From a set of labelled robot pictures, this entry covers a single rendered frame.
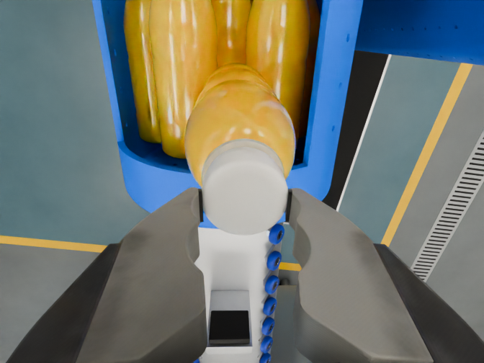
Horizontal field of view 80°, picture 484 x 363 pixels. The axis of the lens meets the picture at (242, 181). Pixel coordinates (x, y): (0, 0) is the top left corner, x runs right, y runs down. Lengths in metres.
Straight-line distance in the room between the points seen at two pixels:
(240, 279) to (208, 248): 0.13
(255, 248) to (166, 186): 0.45
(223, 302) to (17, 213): 1.62
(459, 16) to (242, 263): 0.63
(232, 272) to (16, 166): 1.50
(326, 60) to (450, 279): 2.40
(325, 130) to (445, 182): 1.78
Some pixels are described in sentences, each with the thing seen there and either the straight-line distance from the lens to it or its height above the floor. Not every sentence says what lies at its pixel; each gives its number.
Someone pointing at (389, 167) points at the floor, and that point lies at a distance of 1.84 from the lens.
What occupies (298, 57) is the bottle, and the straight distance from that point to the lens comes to 0.35.
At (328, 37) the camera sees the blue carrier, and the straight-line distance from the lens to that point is 0.28.
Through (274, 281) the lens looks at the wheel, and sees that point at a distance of 0.73.
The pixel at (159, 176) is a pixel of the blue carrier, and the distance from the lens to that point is 0.30.
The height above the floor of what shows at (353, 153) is 0.15.
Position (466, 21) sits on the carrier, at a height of 0.98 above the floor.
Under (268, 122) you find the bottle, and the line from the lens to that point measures 0.16.
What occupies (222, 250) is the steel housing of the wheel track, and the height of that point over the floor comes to 0.93.
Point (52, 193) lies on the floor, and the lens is 1.98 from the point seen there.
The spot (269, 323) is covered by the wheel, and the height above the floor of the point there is 0.97.
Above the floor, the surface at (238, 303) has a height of 0.97.
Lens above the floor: 1.48
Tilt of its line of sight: 63 degrees down
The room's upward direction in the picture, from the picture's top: 177 degrees clockwise
